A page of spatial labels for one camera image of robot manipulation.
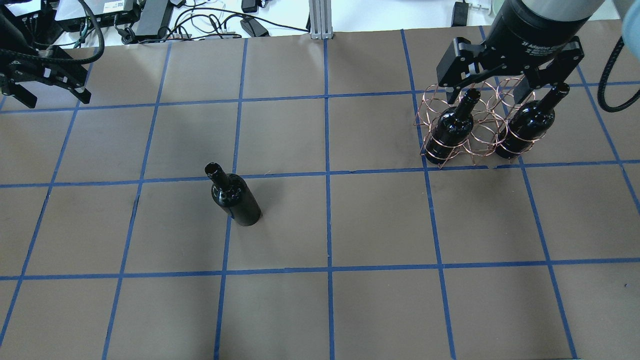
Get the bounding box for black corrugated cable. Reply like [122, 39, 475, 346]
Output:
[597, 35, 640, 113]

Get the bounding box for copper wire wine basket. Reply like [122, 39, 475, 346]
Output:
[416, 76, 566, 167]

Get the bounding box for dark wine bottle in basket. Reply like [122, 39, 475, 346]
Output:
[425, 88, 482, 166]

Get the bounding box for aluminium frame post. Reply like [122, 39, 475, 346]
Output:
[308, 0, 334, 40]

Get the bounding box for black power brick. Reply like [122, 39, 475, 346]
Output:
[134, 0, 173, 41]

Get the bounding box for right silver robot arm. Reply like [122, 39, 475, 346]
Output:
[436, 0, 602, 104]

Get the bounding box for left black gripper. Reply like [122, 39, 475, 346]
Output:
[0, 45, 92, 109]

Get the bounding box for dark wine bottle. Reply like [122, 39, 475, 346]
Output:
[425, 88, 482, 166]
[204, 162, 262, 227]

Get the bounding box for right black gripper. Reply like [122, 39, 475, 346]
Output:
[436, 0, 585, 105]

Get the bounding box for black power adapter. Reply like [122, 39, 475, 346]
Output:
[239, 18, 270, 38]

